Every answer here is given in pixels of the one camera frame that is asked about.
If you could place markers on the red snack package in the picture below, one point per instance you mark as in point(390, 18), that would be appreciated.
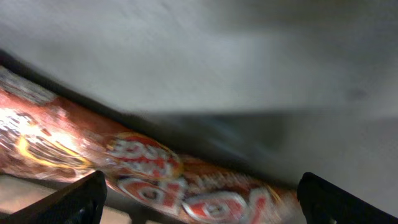
point(45, 136)

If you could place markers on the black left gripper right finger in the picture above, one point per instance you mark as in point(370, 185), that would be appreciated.
point(324, 203)

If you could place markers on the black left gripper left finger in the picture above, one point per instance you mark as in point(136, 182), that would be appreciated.
point(81, 202)

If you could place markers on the dark grey plastic basket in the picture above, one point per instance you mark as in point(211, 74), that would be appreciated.
point(271, 88)

